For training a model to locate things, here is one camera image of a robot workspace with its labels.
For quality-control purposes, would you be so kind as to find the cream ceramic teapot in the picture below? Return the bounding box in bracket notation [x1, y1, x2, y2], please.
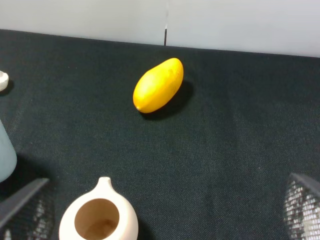
[58, 176, 139, 240]

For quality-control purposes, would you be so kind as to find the black table cloth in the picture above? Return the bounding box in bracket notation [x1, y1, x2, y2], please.
[0, 30, 320, 240]

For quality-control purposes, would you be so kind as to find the small white duck figure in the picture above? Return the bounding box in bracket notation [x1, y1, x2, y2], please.
[0, 71, 9, 92]

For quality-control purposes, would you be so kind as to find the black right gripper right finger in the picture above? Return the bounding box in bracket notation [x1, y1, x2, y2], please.
[283, 173, 320, 240]

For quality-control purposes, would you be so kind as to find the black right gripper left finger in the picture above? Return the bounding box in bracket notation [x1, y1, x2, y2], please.
[0, 178, 50, 227]

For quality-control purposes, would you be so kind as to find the light blue cup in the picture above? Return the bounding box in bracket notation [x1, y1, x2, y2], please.
[0, 122, 17, 182]

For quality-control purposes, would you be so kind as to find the yellow mango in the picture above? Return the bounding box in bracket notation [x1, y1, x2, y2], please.
[132, 57, 184, 114]

